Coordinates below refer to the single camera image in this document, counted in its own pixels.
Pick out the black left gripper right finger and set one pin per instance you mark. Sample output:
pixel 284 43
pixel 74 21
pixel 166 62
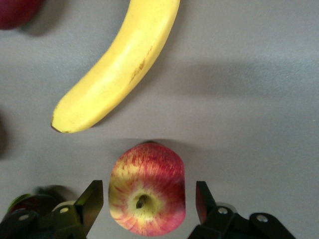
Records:
pixel 224 224

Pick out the table cover mat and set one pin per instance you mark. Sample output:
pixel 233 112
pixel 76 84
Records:
pixel 249 124

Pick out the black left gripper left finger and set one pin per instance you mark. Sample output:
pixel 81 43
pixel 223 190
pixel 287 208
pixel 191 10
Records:
pixel 62 224

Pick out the red yellow apple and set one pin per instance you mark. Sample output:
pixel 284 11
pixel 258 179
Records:
pixel 147 189

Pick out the yellow banana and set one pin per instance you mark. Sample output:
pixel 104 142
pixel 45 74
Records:
pixel 117 74

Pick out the red yellow mango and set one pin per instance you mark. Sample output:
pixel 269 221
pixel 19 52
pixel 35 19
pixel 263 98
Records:
pixel 15 10

